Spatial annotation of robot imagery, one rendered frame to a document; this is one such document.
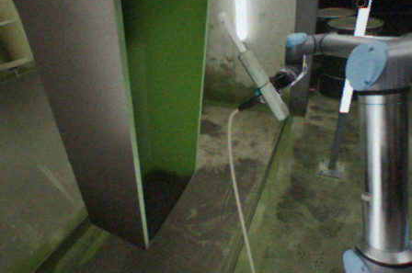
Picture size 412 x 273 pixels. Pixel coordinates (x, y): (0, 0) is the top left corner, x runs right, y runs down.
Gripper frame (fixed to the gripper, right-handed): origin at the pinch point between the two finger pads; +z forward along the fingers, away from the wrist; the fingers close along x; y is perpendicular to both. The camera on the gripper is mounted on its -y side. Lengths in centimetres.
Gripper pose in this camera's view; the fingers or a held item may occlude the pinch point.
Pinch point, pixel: (262, 96)
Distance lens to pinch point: 106.6
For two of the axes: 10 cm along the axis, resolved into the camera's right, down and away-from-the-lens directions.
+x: -5.3, -8.5, -0.6
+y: -5.2, 2.7, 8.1
